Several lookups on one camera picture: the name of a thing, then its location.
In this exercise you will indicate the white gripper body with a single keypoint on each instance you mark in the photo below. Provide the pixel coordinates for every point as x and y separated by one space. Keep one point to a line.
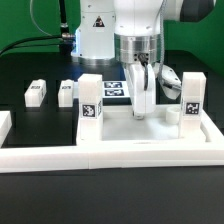
141 82

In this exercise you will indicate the white desk top tray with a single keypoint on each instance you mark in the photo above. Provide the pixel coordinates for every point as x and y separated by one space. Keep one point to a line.
119 126

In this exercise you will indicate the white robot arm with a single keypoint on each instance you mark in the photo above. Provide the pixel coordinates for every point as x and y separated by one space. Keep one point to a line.
131 32

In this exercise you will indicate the fiducial marker plate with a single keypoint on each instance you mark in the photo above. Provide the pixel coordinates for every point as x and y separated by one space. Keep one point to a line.
105 89

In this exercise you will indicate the white U-shaped fence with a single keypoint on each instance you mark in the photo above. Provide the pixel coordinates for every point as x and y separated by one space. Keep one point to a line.
125 154

